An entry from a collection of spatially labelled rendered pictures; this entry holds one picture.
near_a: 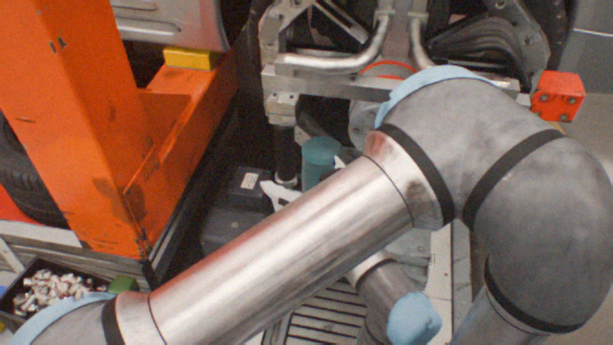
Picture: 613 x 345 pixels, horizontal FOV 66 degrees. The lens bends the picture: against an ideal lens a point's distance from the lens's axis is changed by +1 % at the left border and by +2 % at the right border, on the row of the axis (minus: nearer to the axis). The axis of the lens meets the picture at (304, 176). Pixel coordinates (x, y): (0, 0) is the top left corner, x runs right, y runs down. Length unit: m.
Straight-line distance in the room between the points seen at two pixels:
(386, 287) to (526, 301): 0.26
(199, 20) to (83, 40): 0.50
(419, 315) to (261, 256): 0.30
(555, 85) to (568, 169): 0.63
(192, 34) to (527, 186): 1.05
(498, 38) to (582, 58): 0.47
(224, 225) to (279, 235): 0.89
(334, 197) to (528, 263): 0.17
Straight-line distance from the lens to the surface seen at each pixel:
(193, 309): 0.42
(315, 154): 0.98
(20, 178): 1.49
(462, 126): 0.44
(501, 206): 0.41
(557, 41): 1.06
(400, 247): 1.49
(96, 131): 0.87
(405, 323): 0.66
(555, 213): 0.41
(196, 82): 1.33
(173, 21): 1.32
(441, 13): 1.27
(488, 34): 0.82
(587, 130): 2.54
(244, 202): 1.36
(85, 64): 0.84
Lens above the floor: 1.41
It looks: 46 degrees down
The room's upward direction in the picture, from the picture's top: straight up
